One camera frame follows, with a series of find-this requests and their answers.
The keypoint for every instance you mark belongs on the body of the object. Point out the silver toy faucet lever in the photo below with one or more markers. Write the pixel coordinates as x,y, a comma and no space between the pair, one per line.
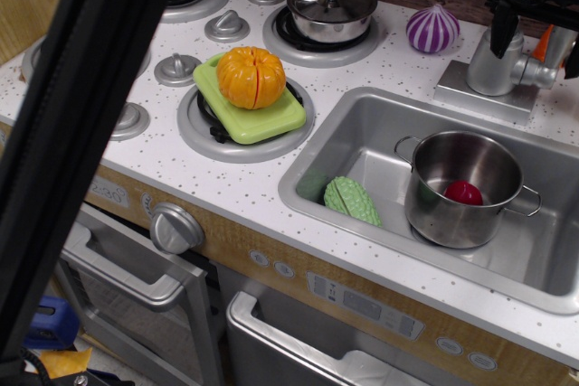
529,71

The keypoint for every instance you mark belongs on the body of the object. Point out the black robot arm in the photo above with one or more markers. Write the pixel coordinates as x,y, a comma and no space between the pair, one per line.
416,297

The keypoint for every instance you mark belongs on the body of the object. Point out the orange toy carrot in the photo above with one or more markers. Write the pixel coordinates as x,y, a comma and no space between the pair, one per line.
552,47

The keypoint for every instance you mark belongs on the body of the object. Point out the silver toy faucet base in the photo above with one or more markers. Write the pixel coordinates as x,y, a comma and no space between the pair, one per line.
484,86

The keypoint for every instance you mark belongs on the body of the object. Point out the purple striped toy onion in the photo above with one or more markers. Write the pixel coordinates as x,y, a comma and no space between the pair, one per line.
432,29

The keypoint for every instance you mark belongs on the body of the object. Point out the large steel pot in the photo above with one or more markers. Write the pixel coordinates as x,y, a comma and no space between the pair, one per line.
448,156

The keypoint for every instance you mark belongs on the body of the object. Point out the small lidded steel pot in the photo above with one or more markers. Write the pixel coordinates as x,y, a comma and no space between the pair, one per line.
332,21

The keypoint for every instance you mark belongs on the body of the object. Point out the red toy ball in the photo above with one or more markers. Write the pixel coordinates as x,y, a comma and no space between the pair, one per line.
464,192

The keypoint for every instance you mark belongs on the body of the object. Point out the grey toy sink basin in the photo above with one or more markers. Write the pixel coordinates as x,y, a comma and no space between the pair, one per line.
532,259

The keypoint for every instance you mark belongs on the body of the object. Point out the grey back right burner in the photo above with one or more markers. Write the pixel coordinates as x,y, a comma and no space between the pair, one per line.
282,37

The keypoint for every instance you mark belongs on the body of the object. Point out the green toy bitter gourd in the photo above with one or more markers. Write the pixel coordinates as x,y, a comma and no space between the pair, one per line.
347,196

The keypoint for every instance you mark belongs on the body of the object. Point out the orange toy pumpkin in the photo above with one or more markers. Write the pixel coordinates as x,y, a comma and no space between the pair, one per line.
251,77

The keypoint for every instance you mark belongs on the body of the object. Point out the green toy cutting board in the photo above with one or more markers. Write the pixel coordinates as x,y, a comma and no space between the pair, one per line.
243,125

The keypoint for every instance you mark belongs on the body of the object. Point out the grey front right burner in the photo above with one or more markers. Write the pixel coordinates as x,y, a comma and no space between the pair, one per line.
195,131

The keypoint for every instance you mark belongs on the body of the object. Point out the silver toy dishwasher door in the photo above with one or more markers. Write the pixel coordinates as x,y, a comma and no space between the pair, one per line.
277,340

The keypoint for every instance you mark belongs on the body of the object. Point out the silver oven dial knob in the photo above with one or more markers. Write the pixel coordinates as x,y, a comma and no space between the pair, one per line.
174,230

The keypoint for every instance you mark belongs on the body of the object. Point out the silver toy oven door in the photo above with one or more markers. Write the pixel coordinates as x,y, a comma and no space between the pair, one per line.
156,312

